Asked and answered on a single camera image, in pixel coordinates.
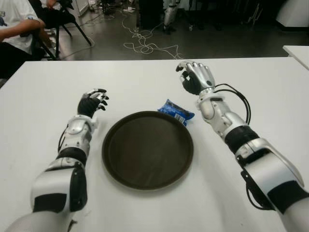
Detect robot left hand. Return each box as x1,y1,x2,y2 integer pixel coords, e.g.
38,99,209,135
77,88,110,119

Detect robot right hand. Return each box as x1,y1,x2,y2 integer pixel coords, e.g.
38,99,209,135
175,60,216,95

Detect blue Oreo packet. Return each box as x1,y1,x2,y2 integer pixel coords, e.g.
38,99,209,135
157,98,195,126

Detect white humanoid robot legs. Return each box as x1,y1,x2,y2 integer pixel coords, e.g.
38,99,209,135
163,0,181,34

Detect round dark brown tray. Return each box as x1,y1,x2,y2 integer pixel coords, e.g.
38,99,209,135
102,110,195,191

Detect black cabinet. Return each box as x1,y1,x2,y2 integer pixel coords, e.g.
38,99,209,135
139,0,166,29

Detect black chair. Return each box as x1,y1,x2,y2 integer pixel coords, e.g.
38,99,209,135
31,0,94,60

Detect white side table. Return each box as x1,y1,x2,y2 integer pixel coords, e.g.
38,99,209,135
282,45,309,73

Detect person in black shorts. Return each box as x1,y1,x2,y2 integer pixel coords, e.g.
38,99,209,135
38,0,73,56

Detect person in white shirt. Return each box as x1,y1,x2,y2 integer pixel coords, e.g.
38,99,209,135
0,0,46,79

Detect white curved panel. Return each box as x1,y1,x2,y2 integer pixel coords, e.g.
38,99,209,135
275,0,309,31

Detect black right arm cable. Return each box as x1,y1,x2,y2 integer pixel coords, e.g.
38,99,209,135
213,84,273,211

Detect white cable on floor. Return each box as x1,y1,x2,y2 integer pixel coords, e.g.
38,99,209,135
121,12,184,60

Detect white shelf frame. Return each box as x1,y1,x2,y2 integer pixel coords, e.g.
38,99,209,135
74,0,90,17

